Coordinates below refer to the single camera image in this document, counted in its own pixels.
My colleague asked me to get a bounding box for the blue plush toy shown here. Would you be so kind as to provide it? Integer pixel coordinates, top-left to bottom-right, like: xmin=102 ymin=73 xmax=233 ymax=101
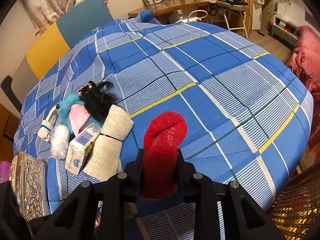
xmin=56 ymin=93 xmax=103 ymax=136

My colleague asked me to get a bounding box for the pink blanket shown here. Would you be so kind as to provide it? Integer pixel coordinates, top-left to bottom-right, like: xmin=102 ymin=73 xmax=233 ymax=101
xmin=286 ymin=25 xmax=319 ymax=162

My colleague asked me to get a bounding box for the wooden desk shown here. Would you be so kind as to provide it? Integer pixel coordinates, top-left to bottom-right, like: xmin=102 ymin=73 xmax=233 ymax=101
xmin=128 ymin=0 xmax=209 ymax=24

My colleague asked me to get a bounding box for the ornate silver tissue box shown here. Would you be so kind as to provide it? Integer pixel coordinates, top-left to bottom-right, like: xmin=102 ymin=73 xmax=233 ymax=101
xmin=9 ymin=151 xmax=49 ymax=221

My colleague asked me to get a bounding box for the white sock blue stripe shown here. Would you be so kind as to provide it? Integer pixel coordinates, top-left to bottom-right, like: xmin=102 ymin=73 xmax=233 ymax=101
xmin=37 ymin=105 xmax=59 ymax=142

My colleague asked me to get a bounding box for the purple cardboard box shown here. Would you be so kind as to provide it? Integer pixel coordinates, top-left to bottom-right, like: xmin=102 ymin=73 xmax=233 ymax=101
xmin=0 ymin=161 xmax=11 ymax=183

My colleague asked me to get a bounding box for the red sock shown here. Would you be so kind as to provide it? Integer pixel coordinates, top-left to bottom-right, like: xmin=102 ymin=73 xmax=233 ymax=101
xmin=142 ymin=111 xmax=187 ymax=199

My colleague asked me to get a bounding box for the folding chair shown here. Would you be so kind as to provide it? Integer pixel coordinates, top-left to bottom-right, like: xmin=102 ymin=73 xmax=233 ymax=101
xmin=216 ymin=0 xmax=252 ymax=38

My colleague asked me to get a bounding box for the blue plaid bed cover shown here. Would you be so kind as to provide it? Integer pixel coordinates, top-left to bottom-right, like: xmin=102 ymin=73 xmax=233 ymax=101
xmin=13 ymin=9 xmax=315 ymax=240

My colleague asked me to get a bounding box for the white plastic-wrapped bundle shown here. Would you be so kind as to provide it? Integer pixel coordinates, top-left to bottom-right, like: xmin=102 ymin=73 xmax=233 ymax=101
xmin=48 ymin=123 xmax=70 ymax=160

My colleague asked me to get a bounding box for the blue tissue pack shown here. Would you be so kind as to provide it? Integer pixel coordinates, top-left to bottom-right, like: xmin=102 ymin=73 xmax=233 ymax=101
xmin=65 ymin=123 xmax=101 ymax=176

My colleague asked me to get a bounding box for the beige cloth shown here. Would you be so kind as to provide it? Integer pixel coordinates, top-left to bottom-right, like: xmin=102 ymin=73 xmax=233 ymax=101
xmin=84 ymin=105 xmax=134 ymax=181

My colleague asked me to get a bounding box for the colour-block headboard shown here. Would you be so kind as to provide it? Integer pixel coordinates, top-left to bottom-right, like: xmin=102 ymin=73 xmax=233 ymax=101
xmin=8 ymin=0 xmax=113 ymax=103

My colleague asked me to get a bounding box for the black hair wig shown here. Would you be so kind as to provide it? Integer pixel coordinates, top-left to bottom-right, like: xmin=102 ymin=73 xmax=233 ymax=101
xmin=78 ymin=80 xmax=117 ymax=124

